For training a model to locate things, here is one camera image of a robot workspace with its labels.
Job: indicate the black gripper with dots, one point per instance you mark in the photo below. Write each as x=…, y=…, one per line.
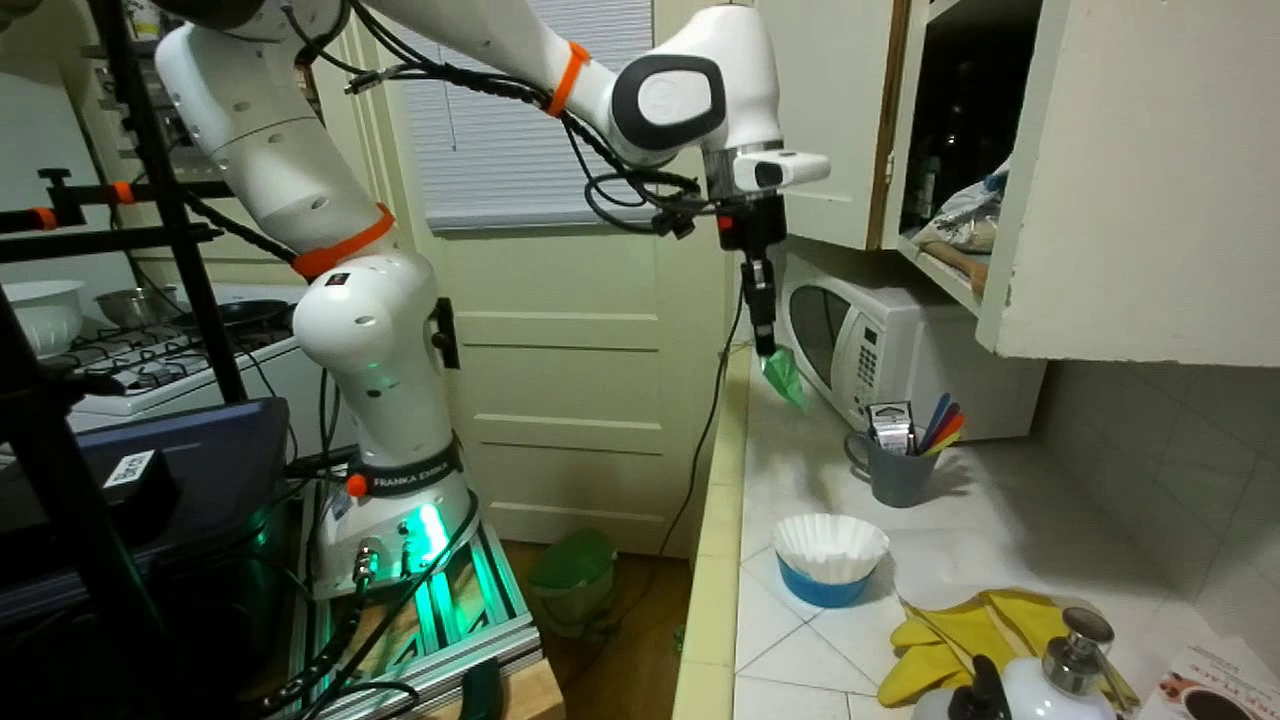
x=753, y=225

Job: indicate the blue bowl with coffee filters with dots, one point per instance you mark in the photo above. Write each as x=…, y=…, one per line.
x=828, y=556

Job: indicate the yellow rubber gloves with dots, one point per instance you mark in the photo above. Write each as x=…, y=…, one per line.
x=939, y=644

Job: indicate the grey mug with utensils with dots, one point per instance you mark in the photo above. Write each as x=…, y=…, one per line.
x=897, y=453

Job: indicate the white soap pump bottle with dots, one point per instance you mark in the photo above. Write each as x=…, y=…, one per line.
x=1027, y=691

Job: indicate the white microwave oven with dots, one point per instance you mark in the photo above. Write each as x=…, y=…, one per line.
x=873, y=332

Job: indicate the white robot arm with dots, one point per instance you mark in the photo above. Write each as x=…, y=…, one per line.
x=690, y=120

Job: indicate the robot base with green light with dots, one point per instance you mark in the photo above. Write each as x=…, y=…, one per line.
x=417, y=604

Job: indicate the green bucket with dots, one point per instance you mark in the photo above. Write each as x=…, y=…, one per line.
x=575, y=582

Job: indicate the white open cabinet door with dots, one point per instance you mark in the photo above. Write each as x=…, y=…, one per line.
x=1141, y=214

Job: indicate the white upper cabinet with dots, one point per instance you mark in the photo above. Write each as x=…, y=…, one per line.
x=910, y=103

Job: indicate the black tripod stand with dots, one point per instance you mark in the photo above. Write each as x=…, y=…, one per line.
x=40, y=232

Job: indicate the white window blind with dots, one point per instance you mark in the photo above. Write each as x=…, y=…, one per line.
x=500, y=166

